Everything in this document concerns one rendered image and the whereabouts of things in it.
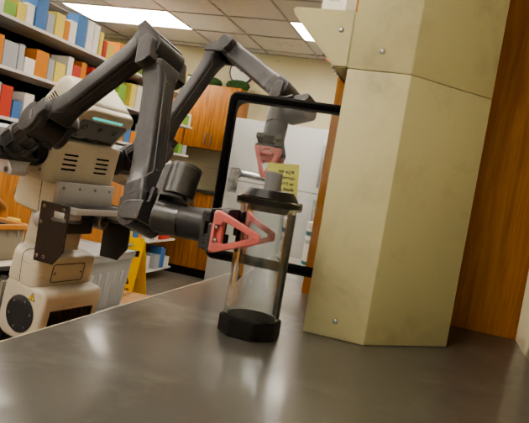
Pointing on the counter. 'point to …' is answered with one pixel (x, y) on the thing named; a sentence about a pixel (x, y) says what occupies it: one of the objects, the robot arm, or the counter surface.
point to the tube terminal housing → (405, 170)
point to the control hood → (330, 33)
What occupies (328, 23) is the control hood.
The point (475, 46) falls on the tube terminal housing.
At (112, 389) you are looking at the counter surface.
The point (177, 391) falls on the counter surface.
